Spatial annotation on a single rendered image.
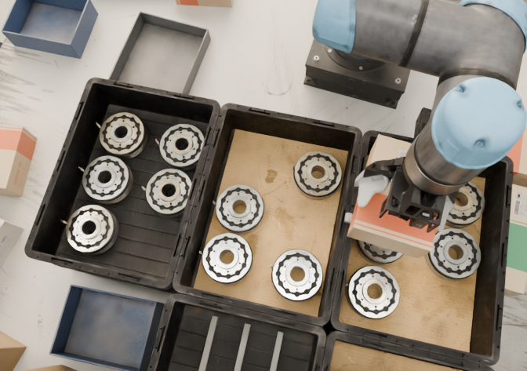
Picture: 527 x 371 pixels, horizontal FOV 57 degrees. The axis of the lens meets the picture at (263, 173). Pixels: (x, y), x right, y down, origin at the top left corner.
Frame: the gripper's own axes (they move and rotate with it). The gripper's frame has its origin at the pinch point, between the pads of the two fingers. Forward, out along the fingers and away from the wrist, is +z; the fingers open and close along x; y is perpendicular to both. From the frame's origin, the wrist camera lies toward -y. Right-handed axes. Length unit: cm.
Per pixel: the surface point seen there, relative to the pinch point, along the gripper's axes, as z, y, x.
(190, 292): 16.6, 24.5, -29.8
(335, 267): 16.7, 11.9, -5.6
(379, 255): 23.7, 5.8, 2.8
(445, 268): 23.7, 4.4, 15.7
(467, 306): 26.6, 9.8, 22.3
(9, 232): 35, 25, -79
